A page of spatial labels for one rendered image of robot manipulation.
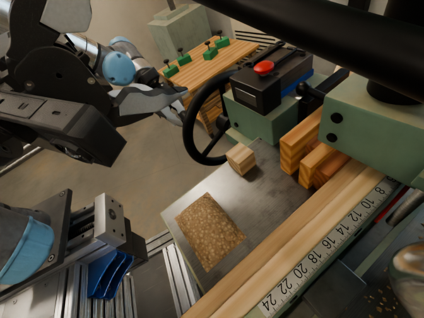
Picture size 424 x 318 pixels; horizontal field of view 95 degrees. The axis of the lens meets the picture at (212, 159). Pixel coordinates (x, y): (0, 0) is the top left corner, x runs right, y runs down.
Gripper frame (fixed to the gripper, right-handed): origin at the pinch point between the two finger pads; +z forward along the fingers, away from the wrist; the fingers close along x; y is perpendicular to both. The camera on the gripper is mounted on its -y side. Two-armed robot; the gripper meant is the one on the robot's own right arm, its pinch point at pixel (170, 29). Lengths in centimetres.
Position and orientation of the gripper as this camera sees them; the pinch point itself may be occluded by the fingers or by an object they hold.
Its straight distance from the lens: 23.6
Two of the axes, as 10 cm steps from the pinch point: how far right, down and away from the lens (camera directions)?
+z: 7.8, -6.0, 1.8
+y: -6.0, -6.2, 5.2
